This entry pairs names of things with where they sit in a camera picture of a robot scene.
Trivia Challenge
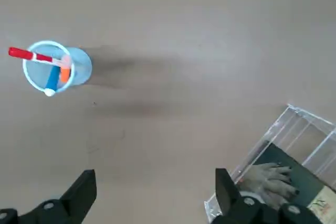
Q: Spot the blue marker pen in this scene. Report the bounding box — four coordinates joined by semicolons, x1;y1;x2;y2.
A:
44;65;60;97

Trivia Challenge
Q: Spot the dark book with hand cover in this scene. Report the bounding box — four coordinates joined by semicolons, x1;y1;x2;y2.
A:
241;142;336;223

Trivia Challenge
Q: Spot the clear plastic pen cup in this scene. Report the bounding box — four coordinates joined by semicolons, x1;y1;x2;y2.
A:
22;40;93;94

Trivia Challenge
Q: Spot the orange marker pen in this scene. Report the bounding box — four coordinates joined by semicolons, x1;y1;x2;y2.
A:
59;55;72;82

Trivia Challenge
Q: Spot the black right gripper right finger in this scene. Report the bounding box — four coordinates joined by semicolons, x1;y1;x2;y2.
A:
211;168;324;224

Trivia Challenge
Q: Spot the red marker pen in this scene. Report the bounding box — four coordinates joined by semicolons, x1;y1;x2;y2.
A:
8;47;69;66

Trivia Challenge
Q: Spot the clear acrylic storage rack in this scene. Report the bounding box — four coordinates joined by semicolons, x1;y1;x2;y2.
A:
204;103;336;222

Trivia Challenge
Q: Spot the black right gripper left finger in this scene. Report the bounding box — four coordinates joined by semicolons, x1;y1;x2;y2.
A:
0;169;97;224

